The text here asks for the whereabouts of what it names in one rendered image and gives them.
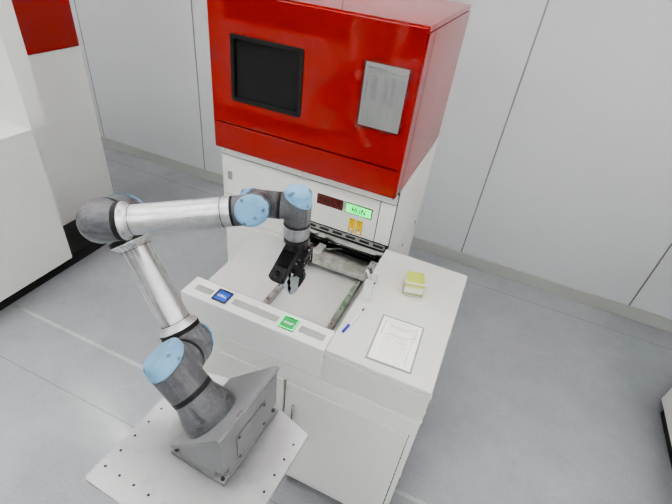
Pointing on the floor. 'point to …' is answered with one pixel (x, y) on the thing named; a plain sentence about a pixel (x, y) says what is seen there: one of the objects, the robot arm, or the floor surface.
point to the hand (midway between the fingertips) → (289, 292)
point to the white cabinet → (330, 429)
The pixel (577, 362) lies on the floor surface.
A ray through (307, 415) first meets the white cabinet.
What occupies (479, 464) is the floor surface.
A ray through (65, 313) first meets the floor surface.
